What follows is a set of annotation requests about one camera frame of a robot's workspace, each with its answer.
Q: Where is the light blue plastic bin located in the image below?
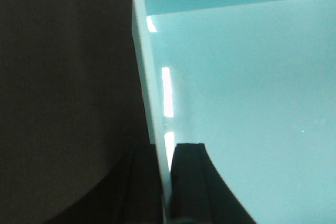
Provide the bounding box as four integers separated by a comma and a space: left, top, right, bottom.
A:
133, 0, 335, 223

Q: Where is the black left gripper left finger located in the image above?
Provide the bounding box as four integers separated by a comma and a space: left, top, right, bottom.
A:
48, 144, 163, 223

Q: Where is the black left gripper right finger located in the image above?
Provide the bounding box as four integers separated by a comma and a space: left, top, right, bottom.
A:
169, 144, 255, 223

